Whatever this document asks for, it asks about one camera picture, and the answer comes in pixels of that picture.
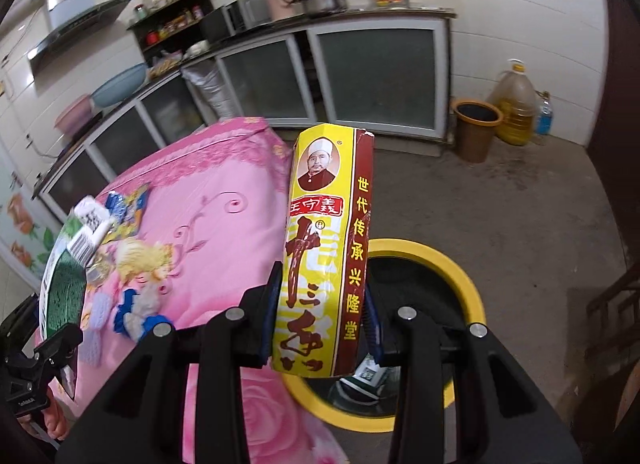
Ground yellow red seasoning box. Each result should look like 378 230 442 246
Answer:
270 125 375 379

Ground yellow basin with black bag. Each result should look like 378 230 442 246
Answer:
280 238 487 432

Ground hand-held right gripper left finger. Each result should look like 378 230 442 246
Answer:
55 260 286 464

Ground pink plastic basin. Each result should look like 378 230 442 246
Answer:
55 94 95 135

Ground blue plastic basin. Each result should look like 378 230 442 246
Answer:
91 63 150 109

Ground black microwave oven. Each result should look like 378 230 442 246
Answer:
200 0 272 45

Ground pink floral tablecloth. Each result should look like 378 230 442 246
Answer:
32 117 351 464

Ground green white packet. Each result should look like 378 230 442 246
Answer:
334 364 392 401

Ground brown waste bin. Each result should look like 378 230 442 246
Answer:
452 98 504 163

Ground snack bags on counter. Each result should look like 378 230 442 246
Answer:
149 52 184 78

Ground blue liquid plastic bottle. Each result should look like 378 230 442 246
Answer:
535 92 554 135

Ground floral glass door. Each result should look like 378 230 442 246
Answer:
0 144 62 290

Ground large cooking oil jug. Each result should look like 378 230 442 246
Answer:
487 58 539 146

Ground dark wooden spice shelf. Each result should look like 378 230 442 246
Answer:
127 0 212 65

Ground green white carton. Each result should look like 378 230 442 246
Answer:
39 194 115 340

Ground wooden stool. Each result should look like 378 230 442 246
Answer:
585 264 640 464

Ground steel cooking pot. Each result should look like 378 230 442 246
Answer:
290 0 352 18

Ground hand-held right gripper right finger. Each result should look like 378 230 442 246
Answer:
362 289 586 464

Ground white sack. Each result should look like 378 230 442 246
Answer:
181 62 244 121

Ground brown wooden door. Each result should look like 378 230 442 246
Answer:
585 0 640 295

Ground steel range hood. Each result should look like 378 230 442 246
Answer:
27 0 135 78

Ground blue yellow wrapper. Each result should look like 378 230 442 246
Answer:
102 184 152 245

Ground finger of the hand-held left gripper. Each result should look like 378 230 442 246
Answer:
32 323 84 371

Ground kitchen counter cabinet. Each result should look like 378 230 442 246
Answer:
32 7 457 210

